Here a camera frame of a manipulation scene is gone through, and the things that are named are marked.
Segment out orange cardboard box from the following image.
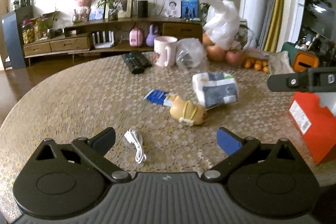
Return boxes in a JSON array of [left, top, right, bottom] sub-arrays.
[[288, 91, 336, 165]]

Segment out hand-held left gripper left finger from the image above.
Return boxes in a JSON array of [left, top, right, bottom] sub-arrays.
[[34, 127, 132, 183]]

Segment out round desktop with patterned cloth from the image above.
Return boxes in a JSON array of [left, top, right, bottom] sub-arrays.
[[0, 51, 336, 215]]

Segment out wooden photo frame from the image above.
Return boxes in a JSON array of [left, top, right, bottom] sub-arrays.
[[104, 0, 132, 19]]

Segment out pink mug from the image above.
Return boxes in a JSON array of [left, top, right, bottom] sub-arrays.
[[153, 36, 178, 67]]

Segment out clear bag with dark item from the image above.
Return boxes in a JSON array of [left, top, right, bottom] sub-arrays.
[[175, 38, 207, 72]]

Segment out white plastic bag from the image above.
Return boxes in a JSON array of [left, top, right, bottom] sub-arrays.
[[189, 0, 241, 51]]

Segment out blue packet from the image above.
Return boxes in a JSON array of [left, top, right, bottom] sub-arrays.
[[143, 89, 179, 107]]

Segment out crumpled translucent bag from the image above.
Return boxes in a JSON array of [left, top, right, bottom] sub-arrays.
[[267, 50, 295, 75]]

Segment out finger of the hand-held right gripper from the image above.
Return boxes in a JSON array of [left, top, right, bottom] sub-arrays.
[[267, 66, 336, 94]]

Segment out pink plush bear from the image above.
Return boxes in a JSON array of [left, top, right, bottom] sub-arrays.
[[74, 0, 95, 21]]

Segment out black speaker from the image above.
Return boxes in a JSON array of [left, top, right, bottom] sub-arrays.
[[138, 0, 149, 18]]

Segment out plant in glass vase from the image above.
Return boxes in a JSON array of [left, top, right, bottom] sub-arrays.
[[97, 0, 124, 21]]

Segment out green and orange desktop bin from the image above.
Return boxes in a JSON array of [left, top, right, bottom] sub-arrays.
[[282, 41, 320, 73]]

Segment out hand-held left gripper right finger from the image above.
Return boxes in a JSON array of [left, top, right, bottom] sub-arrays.
[[201, 127, 300, 183]]

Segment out yellow dog plush toy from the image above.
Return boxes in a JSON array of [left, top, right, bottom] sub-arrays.
[[169, 95, 209, 126]]

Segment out small potted plant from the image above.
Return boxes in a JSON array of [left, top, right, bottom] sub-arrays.
[[39, 7, 63, 40]]

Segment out red apple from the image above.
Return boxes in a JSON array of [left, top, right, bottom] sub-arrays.
[[226, 49, 246, 67]]

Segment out portrait photo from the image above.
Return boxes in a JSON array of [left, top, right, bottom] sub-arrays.
[[164, 0, 182, 18]]

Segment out wooden tv cabinet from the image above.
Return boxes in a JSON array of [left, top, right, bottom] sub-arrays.
[[22, 17, 205, 59]]

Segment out purple toy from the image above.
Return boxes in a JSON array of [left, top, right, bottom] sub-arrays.
[[146, 24, 160, 47]]

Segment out jar with yellow contents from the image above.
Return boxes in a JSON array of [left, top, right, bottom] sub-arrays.
[[21, 20, 35, 44]]

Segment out black remote control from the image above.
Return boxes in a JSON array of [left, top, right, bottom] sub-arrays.
[[131, 51, 153, 69], [122, 53, 145, 75]]

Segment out white and grey tissue pack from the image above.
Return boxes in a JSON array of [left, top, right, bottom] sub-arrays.
[[192, 72, 240, 110]]

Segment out blue picture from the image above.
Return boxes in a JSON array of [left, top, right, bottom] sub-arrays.
[[181, 0, 198, 19]]

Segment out white router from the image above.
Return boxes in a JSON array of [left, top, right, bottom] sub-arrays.
[[92, 31, 114, 49]]

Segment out white usb cable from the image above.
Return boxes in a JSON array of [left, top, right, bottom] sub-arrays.
[[123, 129, 147, 165]]

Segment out pile of tangerines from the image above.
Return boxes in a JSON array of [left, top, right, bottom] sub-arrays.
[[243, 56, 270, 74]]

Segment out small photo frame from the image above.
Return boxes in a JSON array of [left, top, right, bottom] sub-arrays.
[[89, 0, 105, 21]]

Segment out blue grey appliance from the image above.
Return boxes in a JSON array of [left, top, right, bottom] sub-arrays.
[[1, 10, 27, 70]]

